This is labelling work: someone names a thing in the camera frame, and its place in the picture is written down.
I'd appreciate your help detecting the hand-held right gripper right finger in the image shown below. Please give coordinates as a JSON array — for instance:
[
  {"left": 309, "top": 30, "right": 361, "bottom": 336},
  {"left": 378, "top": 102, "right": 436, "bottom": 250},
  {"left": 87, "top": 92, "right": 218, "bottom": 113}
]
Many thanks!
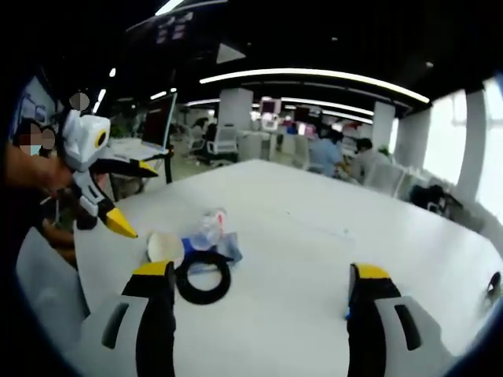
[{"left": 345, "top": 262, "right": 459, "bottom": 377}]

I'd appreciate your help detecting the black office chair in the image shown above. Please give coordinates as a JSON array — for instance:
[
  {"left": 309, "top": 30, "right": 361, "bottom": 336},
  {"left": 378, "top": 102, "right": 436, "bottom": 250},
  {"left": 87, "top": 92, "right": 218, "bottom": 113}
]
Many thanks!
[{"left": 410, "top": 182, "right": 464, "bottom": 215}]

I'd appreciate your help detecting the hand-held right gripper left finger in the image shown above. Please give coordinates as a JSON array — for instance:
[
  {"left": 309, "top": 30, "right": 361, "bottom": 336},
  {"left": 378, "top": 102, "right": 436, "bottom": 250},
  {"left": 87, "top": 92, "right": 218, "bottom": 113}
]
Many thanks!
[{"left": 64, "top": 260, "right": 177, "bottom": 377}]

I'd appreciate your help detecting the grey side table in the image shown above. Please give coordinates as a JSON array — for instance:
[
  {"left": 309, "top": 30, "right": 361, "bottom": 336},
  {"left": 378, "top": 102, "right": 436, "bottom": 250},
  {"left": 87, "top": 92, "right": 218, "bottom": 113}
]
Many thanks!
[{"left": 97, "top": 137, "right": 176, "bottom": 185}]

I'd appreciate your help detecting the large window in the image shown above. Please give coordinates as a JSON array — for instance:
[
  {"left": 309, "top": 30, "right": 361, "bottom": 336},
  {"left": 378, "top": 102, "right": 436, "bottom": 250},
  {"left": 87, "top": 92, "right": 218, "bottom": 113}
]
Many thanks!
[{"left": 475, "top": 76, "right": 503, "bottom": 221}]

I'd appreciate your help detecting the black cable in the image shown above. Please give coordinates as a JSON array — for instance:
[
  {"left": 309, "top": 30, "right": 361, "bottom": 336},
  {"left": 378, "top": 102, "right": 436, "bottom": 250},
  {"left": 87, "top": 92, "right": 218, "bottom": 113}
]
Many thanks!
[{"left": 174, "top": 251, "right": 235, "bottom": 306}]

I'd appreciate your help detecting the white mesh office chair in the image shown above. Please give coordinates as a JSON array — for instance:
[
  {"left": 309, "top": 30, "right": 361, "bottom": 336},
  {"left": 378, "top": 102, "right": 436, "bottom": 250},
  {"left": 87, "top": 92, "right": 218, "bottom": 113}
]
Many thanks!
[{"left": 206, "top": 125, "right": 239, "bottom": 164}]

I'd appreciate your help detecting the clear plastic water bottle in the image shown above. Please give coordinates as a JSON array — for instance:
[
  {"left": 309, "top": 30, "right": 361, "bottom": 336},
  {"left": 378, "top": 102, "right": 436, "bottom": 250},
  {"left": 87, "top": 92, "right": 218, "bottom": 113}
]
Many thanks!
[{"left": 192, "top": 207, "right": 228, "bottom": 251}]

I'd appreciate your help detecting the white table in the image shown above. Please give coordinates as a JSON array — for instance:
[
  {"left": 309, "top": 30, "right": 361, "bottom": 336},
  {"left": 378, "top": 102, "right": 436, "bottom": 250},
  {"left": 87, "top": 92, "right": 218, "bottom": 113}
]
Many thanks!
[{"left": 72, "top": 159, "right": 503, "bottom": 377}]

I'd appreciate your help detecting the ceiling light strip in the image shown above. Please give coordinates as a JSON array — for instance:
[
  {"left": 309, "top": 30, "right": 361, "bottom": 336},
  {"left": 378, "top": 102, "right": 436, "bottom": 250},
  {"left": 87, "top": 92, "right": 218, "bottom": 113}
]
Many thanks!
[{"left": 199, "top": 68, "right": 430, "bottom": 104}]

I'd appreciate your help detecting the hanging ceiling sign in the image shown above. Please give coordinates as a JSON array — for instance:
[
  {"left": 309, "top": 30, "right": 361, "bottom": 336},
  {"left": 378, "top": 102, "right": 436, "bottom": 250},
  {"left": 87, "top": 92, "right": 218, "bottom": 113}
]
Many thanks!
[{"left": 155, "top": 11, "right": 194, "bottom": 45}]

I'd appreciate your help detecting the monitor on stand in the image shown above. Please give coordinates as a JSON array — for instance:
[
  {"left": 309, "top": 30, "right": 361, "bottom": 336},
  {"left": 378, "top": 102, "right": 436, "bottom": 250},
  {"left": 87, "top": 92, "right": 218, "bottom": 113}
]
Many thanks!
[{"left": 141, "top": 93, "right": 178, "bottom": 152}]

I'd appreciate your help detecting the blue lid wet wipes pack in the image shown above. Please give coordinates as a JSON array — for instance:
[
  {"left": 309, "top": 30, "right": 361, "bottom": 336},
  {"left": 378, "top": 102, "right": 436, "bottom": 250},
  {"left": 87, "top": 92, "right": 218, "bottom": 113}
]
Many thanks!
[{"left": 180, "top": 231, "right": 244, "bottom": 272}]

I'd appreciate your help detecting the green print paper cup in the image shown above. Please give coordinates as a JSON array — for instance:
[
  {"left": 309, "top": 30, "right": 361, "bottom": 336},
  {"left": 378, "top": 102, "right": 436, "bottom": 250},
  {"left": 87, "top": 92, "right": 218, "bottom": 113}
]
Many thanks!
[{"left": 145, "top": 230, "right": 185, "bottom": 263}]

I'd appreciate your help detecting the person's left hand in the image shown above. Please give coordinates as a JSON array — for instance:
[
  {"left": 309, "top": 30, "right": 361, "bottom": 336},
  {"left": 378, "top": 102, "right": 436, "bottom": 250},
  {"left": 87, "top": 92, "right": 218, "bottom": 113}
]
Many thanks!
[{"left": 39, "top": 160, "right": 75, "bottom": 199}]

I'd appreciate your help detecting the grey mesh office chair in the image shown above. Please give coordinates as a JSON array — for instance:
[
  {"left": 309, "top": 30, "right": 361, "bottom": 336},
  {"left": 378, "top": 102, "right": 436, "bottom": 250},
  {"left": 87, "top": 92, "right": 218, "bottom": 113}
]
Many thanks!
[{"left": 15, "top": 227, "right": 90, "bottom": 354}]

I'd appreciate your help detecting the narrow window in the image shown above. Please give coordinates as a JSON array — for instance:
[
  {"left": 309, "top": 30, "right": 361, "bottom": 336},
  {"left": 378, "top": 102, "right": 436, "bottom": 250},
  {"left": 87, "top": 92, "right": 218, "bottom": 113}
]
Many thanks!
[{"left": 422, "top": 93, "right": 468, "bottom": 185}]

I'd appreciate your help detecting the white-framed monitor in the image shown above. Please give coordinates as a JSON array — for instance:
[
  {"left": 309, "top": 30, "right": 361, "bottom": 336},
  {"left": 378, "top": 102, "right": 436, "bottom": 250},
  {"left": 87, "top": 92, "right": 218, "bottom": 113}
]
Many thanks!
[{"left": 259, "top": 97, "right": 282, "bottom": 123}]

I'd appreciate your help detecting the green potted plant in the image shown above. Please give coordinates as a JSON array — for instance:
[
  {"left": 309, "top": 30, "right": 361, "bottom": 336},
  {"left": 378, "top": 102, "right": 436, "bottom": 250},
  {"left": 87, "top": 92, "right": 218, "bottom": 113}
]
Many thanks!
[{"left": 109, "top": 125, "right": 137, "bottom": 139}]

